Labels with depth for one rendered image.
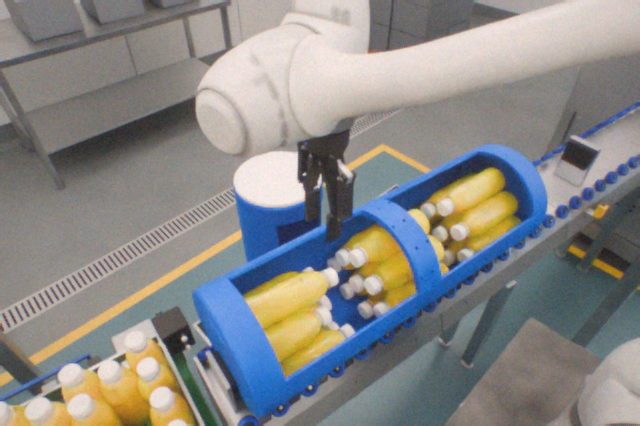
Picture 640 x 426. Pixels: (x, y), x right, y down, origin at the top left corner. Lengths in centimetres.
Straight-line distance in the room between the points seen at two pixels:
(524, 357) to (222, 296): 67
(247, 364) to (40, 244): 240
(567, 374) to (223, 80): 92
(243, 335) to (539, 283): 209
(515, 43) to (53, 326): 243
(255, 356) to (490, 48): 59
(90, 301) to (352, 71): 231
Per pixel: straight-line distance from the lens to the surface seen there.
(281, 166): 141
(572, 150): 168
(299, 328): 86
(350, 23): 56
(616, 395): 84
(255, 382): 80
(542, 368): 108
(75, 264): 282
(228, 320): 78
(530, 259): 149
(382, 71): 41
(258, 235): 137
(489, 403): 100
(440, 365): 218
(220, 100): 42
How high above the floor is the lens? 188
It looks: 44 degrees down
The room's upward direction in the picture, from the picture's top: straight up
